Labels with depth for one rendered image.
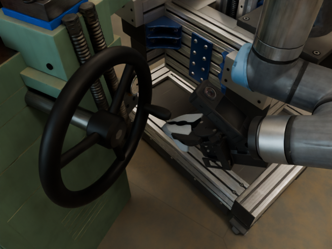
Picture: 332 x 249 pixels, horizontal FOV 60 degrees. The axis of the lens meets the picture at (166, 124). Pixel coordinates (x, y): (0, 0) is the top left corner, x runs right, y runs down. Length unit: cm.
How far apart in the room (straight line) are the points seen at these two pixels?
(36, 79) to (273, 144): 40
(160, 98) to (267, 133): 101
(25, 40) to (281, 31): 39
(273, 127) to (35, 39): 39
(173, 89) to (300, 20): 107
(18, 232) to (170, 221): 68
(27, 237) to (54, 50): 50
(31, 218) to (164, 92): 89
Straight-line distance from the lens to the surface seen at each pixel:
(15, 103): 60
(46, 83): 54
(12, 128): 61
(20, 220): 77
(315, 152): 43
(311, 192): 150
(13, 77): 57
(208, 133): 49
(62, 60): 50
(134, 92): 81
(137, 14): 98
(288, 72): 50
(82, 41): 50
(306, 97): 50
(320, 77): 50
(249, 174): 120
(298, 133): 44
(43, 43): 50
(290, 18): 44
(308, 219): 143
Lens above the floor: 120
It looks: 50 degrees down
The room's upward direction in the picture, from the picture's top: straight up
